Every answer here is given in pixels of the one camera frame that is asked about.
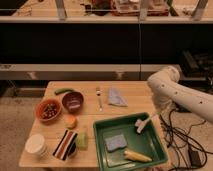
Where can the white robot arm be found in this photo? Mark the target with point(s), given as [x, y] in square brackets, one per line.
[166, 91]

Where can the green apple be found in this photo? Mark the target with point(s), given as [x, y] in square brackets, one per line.
[82, 141]

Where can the green plastic tray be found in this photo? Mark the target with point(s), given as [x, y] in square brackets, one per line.
[148, 143]

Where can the striped cloth holder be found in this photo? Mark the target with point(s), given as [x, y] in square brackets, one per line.
[65, 145]

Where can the yellow corn cob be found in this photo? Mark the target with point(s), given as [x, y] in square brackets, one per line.
[134, 156]

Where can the white stacked cups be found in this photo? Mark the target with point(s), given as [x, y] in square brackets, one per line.
[36, 145]

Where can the wooden table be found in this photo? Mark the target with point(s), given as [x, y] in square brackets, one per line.
[137, 94]

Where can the dark red bowl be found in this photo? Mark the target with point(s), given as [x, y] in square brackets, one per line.
[73, 101]

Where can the orange fruit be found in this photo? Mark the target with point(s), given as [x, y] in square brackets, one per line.
[70, 121]

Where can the blue cloth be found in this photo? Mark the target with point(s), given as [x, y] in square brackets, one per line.
[115, 98]

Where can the blue sponge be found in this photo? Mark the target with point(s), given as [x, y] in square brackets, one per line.
[115, 142]

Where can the silver fork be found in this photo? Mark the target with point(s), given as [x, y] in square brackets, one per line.
[98, 93]

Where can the orange bowl with food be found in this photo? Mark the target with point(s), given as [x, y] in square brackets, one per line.
[48, 110]

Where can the white dish brush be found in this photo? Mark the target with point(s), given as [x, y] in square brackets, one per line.
[140, 124]

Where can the green cucumber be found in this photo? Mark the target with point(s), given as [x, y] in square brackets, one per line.
[63, 90]

